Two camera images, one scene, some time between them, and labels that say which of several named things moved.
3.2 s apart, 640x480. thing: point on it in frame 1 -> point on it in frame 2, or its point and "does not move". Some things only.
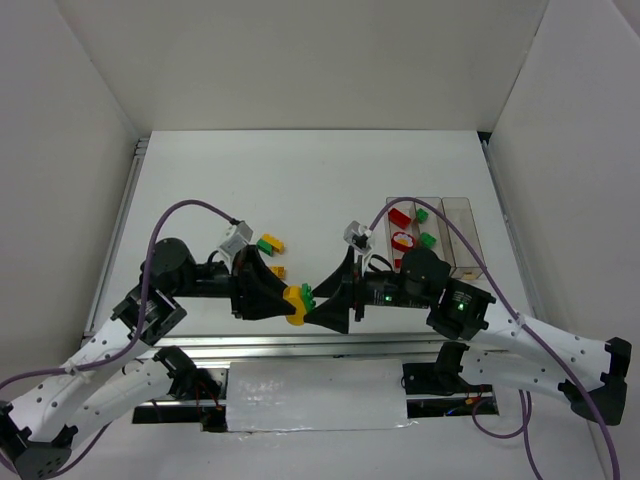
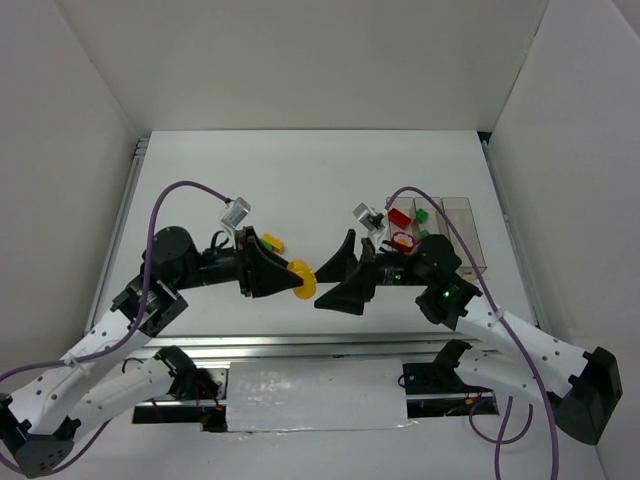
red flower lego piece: x=403 y=241 does not move
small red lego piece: x=399 y=218 does not move
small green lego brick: x=421 y=215 does not move
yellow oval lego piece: x=294 y=294 -> x=308 y=289
